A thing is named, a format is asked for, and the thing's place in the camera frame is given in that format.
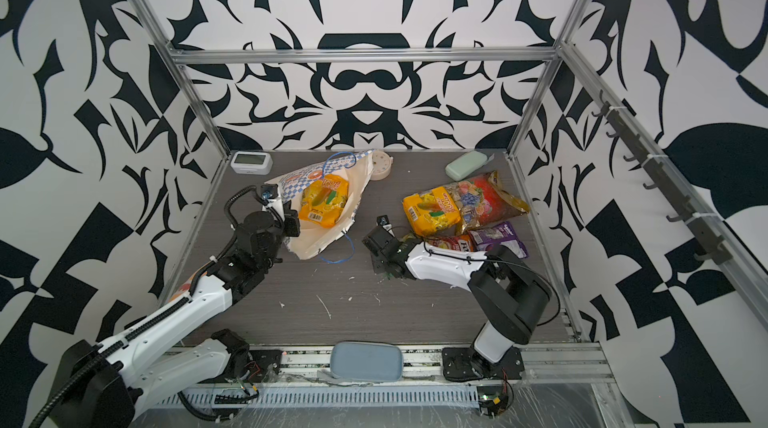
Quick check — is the yellow mango candy bag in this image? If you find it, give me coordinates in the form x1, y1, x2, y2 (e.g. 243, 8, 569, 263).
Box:
402, 187, 461, 237

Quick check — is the blue checkered paper bag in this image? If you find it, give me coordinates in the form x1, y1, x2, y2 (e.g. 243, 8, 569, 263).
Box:
269, 150, 374, 260

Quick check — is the orange snack pack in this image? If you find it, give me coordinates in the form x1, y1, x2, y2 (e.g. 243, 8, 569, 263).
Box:
426, 234, 475, 252

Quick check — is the red fruit snack bag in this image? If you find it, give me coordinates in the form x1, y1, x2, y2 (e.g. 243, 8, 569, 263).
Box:
445, 170, 530, 235

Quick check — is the purple snack pack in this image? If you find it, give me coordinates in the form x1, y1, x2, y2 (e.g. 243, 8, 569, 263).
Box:
468, 221, 529, 259

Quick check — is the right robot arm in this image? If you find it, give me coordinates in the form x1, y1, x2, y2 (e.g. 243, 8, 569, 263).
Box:
362, 226, 561, 383

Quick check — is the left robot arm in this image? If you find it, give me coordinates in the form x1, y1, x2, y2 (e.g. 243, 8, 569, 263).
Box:
30, 184, 300, 427

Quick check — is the white digital clock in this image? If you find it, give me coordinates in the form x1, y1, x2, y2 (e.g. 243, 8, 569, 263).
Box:
230, 151, 273, 176

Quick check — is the orange plush toy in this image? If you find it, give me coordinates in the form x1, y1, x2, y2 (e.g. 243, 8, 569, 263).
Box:
169, 276, 194, 302

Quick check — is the grey-blue pouch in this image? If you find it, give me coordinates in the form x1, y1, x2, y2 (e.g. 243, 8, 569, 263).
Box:
330, 341, 404, 383

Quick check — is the mint green case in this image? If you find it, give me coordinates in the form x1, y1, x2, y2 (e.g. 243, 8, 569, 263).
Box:
445, 151, 491, 182

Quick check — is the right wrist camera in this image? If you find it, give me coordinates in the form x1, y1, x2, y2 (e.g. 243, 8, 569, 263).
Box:
376, 215, 393, 231

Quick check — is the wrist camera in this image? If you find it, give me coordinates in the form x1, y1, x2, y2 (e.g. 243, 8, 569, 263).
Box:
259, 184, 285, 221
376, 215, 393, 231

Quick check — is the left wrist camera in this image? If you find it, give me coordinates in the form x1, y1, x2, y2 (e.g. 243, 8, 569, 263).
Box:
259, 184, 285, 221

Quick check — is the wall hook rack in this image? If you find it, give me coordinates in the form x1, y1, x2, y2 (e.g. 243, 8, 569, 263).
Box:
593, 91, 733, 265

